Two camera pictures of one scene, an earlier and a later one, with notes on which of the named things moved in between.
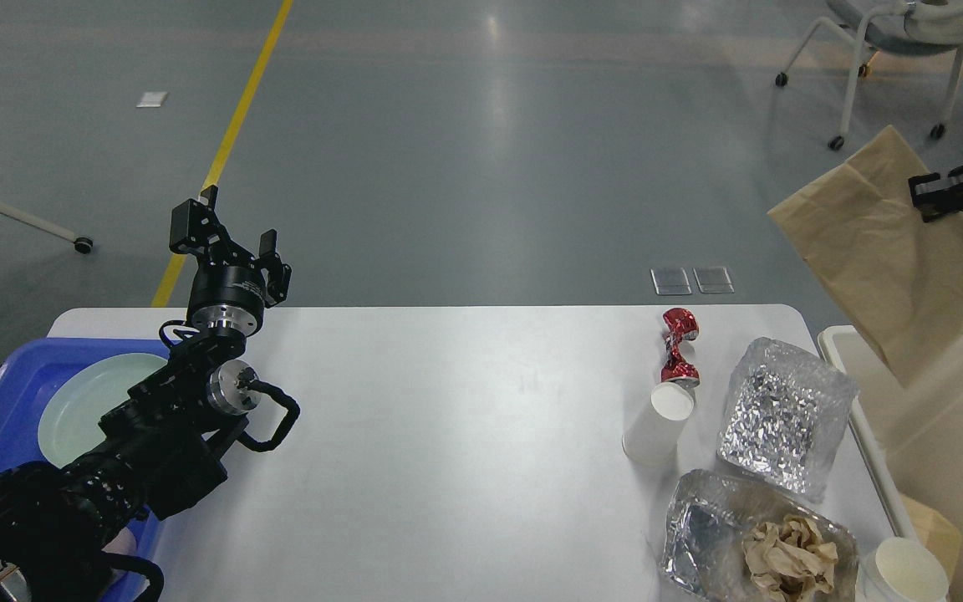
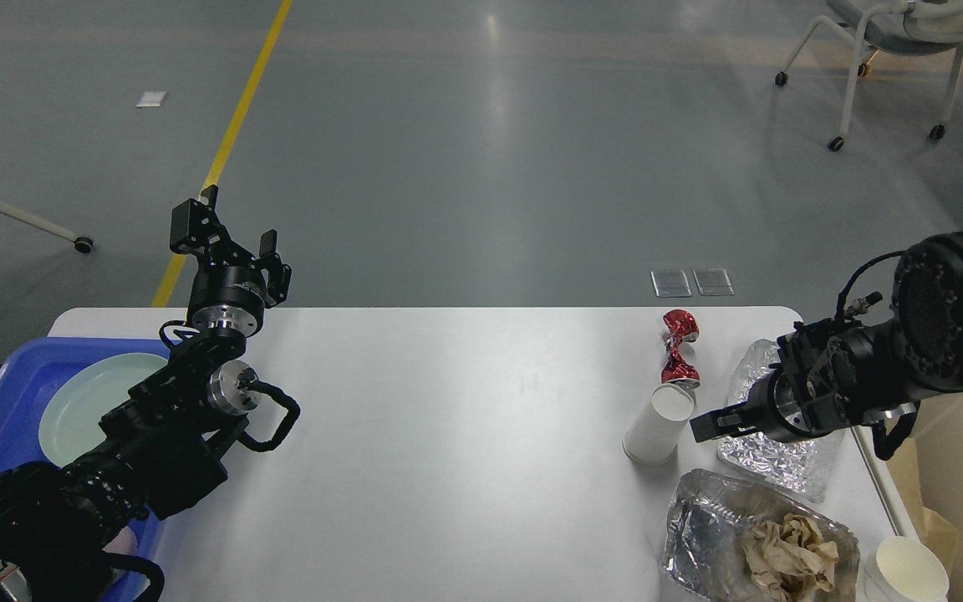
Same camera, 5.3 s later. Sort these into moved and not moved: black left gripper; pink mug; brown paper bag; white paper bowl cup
Moved: brown paper bag
Not moved: black left gripper; pink mug; white paper bowl cup
